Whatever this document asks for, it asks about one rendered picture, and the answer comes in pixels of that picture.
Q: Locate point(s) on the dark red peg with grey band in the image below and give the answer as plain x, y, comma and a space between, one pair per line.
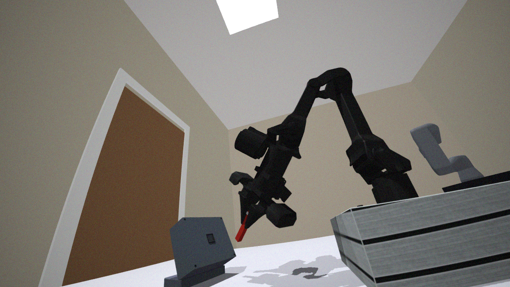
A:
242, 230

